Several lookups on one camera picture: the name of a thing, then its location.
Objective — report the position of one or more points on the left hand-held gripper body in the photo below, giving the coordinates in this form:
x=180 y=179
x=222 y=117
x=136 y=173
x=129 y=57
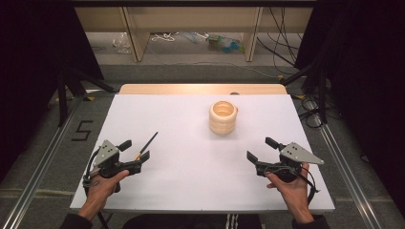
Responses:
x=106 y=154

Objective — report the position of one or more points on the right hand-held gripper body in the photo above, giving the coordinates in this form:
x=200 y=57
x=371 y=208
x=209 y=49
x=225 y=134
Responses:
x=297 y=154

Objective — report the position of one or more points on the person's right hand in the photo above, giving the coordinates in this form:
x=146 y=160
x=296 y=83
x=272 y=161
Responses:
x=296 y=192

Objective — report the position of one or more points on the clear plastic bag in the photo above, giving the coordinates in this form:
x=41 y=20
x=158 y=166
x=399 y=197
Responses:
x=121 y=43

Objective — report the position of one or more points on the white table board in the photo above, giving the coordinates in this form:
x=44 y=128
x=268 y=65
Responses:
x=197 y=171

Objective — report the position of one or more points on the black metal stand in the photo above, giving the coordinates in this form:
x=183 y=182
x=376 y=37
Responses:
x=63 y=95
x=322 y=95

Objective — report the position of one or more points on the metal floor rail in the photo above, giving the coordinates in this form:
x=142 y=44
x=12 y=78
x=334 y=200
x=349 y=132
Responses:
x=345 y=171
x=41 y=162

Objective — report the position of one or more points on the cream ribbed cup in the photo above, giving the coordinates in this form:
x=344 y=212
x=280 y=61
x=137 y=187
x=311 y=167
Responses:
x=223 y=122

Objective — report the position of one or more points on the person's black striped pants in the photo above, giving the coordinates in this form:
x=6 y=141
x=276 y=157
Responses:
x=191 y=222

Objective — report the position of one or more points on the black curtain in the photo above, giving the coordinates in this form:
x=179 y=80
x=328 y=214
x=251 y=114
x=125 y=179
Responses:
x=366 y=79
x=31 y=63

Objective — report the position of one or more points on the person's left hand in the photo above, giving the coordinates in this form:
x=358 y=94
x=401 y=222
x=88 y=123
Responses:
x=102 y=189

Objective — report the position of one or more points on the beige wooden shelf unit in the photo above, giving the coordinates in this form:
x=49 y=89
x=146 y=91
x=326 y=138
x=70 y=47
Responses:
x=191 y=19

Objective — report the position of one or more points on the colourful plastic toys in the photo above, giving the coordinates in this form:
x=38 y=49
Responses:
x=224 y=44

